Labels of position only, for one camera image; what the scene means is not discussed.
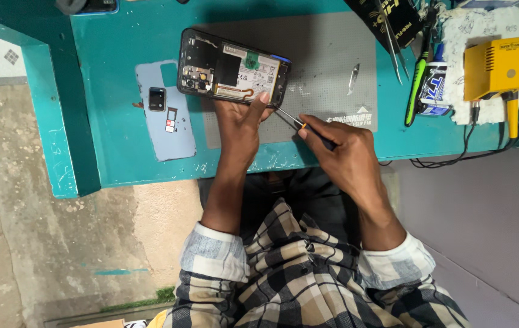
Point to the small sim card tray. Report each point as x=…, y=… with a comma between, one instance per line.
x=171, y=120

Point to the person's right hand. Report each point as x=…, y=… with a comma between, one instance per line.
x=348, y=157

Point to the small metal pry blade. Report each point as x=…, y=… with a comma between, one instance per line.
x=353, y=79

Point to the dark trousers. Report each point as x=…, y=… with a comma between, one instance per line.
x=323, y=205

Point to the brown cardboard piece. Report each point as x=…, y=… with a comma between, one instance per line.
x=100, y=324

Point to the yellow soldering station box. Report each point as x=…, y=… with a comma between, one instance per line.
x=496, y=68

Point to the blue phone back cover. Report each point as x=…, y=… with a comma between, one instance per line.
x=168, y=145

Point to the grey anti-slip repair mat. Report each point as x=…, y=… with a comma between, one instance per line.
x=323, y=54

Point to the white and blue glue tube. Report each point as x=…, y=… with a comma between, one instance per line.
x=433, y=89

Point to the checked beige and black shirt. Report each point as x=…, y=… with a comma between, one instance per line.
x=296, y=282

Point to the person's left hand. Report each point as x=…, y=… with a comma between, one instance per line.
x=237, y=127

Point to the black smartphone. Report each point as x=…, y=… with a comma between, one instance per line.
x=232, y=68

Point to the white stained cloth pad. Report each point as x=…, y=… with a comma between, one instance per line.
x=464, y=27

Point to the green and black hand tool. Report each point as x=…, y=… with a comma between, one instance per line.
x=416, y=82

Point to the silver metal tweezers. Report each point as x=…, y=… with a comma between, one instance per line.
x=394, y=54

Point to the dark phone with blue edge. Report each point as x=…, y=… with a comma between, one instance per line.
x=98, y=5

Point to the small black screwdriver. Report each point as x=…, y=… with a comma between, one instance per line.
x=330, y=145

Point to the black packet with gold print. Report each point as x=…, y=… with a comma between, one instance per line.
x=405, y=25

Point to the black camera lens frame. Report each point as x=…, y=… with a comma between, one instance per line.
x=157, y=99

